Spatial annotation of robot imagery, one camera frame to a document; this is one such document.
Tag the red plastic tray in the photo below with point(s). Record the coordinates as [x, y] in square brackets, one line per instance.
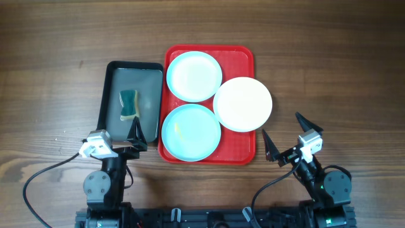
[235, 148]

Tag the green yellow sponge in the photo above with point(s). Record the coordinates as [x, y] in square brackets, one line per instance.
[129, 103]

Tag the light blue plate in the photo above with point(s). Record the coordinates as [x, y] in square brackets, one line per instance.
[194, 76]
[191, 132]

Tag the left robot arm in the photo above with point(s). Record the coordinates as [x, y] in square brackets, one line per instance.
[104, 188]

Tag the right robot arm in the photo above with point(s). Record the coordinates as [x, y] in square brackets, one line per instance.
[329, 187]

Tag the black water tray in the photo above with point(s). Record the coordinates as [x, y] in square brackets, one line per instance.
[147, 80]

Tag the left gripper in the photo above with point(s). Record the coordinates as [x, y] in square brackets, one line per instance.
[133, 153]

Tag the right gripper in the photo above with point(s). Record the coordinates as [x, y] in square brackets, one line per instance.
[271, 151]

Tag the white round plate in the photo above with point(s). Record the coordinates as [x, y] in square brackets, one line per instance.
[242, 104]

